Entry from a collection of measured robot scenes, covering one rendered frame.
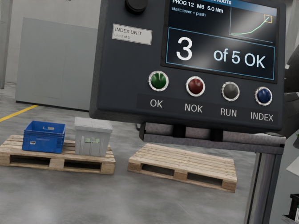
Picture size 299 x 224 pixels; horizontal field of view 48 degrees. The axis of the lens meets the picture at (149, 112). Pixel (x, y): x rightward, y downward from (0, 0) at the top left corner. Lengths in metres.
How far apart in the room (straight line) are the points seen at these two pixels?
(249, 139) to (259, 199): 0.10
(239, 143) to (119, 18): 0.27
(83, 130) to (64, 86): 4.51
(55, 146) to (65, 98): 4.47
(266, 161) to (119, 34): 0.31
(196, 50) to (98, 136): 3.27
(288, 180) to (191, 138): 2.11
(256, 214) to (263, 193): 0.04
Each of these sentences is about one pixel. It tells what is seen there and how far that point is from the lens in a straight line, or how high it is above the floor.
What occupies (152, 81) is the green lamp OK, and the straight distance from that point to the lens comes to 0.42.
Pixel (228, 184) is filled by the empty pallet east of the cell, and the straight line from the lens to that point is 3.79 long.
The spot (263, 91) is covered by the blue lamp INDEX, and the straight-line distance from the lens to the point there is 0.48.
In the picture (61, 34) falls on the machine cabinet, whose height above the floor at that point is 1.69.
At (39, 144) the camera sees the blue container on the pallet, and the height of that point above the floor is 0.22.
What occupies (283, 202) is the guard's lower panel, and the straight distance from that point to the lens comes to 2.64.
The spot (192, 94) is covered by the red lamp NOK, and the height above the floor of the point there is 1.11.
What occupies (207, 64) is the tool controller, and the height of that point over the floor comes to 1.15.
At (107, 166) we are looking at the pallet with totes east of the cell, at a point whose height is 0.09.
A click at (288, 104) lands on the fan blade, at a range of 1.28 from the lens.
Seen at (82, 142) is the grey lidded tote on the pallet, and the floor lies 0.29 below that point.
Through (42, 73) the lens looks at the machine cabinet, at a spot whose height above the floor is 0.76.
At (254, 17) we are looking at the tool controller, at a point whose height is 1.22.
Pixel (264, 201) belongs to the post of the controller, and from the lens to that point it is 0.62.
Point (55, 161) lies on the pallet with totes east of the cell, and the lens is 3.64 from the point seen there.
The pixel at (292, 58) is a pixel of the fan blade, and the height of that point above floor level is 1.27.
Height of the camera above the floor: 1.12
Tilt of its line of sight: 6 degrees down
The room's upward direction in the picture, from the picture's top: 8 degrees clockwise
